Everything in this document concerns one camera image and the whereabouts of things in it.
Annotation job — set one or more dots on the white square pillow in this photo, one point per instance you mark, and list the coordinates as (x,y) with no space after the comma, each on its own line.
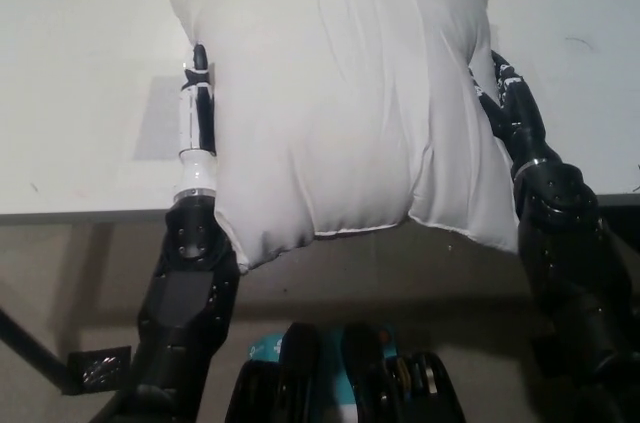
(350,108)

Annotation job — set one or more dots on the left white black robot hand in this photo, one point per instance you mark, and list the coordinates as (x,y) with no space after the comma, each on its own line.
(190,113)

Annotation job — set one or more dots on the black table foot plate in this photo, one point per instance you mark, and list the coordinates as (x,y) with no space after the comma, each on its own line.
(102,365)

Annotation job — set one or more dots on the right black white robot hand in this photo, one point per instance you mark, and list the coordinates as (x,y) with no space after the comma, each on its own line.
(520,118)

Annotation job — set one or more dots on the black table leg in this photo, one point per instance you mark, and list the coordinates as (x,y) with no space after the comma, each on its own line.
(35,348)

